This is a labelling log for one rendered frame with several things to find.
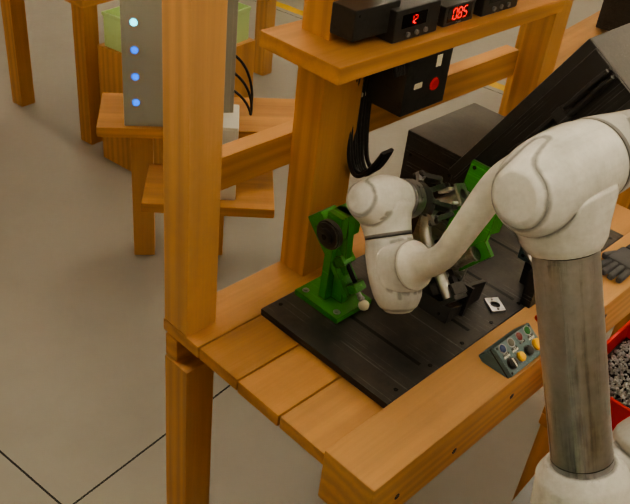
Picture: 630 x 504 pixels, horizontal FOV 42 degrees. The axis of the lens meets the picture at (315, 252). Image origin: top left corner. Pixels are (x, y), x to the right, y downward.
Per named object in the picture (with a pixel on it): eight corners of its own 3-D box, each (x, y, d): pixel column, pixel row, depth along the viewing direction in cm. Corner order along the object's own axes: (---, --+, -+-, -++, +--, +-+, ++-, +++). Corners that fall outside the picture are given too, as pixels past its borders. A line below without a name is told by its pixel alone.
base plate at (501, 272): (621, 240, 251) (624, 235, 249) (386, 410, 183) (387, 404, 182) (507, 182, 273) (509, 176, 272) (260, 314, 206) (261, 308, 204)
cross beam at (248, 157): (513, 75, 269) (519, 49, 264) (197, 200, 189) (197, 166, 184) (500, 70, 271) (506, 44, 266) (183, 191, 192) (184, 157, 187)
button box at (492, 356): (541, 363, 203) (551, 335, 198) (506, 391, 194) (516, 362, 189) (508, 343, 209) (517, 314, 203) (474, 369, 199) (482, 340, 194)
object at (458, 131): (500, 229, 245) (528, 126, 226) (437, 265, 227) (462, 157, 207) (451, 202, 255) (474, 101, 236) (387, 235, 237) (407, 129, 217)
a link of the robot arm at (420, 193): (409, 172, 177) (422, 172, 182) (375, 186, 182) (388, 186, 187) (421, 212, 176) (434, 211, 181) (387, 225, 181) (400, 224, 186)
